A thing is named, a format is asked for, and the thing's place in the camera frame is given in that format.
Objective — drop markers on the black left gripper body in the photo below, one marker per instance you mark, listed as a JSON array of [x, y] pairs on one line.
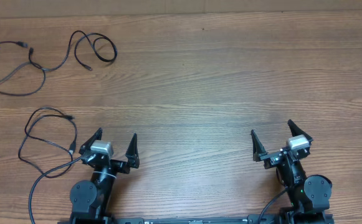
[[120, 166]]

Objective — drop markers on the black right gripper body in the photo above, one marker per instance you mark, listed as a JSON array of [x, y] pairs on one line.
[[273, 158]]

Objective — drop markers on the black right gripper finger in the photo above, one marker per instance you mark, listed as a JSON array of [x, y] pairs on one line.
[[258, 149], [296, 131]]

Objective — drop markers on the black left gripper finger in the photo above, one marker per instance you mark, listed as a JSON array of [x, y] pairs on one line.
[[86, 146], [132, 155]]

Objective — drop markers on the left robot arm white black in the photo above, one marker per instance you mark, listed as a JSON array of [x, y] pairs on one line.
[[90, 198]]

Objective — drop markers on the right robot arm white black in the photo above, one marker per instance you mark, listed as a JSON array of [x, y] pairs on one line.
[[309, 195]]

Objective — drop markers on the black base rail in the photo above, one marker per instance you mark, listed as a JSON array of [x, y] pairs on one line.
[[224, 220]]

